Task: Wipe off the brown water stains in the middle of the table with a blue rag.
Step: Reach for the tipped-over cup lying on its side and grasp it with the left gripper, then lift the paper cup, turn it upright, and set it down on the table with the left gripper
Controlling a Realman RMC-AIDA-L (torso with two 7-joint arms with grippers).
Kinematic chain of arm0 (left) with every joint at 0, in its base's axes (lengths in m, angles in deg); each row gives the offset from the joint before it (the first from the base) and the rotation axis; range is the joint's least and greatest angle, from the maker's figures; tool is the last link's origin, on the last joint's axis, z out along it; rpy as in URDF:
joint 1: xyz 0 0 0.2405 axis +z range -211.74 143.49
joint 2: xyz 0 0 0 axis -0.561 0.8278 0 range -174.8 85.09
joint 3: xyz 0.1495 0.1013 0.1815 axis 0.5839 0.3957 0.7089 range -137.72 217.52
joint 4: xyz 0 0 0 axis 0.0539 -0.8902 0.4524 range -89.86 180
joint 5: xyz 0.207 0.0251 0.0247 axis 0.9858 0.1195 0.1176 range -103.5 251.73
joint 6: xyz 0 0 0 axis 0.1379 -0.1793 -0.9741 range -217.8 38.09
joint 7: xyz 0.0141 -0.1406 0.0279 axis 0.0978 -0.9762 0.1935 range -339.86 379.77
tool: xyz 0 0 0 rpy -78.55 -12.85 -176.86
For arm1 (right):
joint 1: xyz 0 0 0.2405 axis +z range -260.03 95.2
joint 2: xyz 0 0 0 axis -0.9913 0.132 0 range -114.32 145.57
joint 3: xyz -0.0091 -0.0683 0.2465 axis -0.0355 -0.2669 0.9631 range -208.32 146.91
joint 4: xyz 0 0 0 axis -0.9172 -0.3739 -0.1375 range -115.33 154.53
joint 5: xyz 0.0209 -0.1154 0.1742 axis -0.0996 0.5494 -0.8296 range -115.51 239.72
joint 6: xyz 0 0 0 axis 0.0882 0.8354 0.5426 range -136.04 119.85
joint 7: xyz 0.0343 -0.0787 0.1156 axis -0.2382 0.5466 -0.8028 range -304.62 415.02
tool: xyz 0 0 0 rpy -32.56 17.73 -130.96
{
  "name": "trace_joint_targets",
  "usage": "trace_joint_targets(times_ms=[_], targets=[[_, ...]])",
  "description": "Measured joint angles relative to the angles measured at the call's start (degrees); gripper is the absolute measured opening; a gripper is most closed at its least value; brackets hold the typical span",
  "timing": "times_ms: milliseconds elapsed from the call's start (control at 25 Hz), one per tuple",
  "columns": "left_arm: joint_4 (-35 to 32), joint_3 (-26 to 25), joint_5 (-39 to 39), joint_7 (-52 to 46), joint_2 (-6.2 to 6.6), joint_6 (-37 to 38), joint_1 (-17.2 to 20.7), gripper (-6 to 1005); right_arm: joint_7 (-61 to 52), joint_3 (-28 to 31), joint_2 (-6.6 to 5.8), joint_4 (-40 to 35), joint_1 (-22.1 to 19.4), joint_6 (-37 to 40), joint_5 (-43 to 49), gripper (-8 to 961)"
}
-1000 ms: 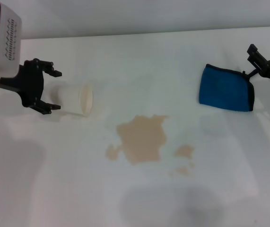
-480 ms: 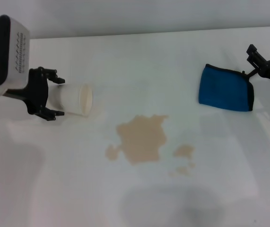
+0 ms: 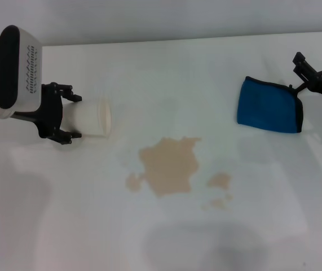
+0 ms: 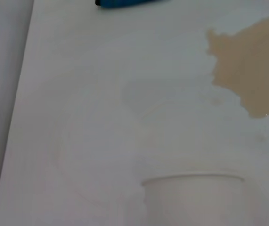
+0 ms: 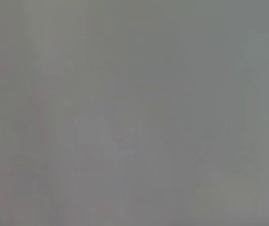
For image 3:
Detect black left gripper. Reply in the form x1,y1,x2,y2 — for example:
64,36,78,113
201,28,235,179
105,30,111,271
14,82,82,145

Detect white paper cup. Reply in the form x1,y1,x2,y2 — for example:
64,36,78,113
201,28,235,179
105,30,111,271
61,97,113,139

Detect blue rag with black trim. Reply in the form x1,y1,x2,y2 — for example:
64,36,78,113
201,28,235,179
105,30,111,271
236,75,308,134

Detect large brown water stain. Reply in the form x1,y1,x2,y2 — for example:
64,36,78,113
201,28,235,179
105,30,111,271
138,136,202,199

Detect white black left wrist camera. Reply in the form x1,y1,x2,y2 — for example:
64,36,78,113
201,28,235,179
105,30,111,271
0,25,43,120

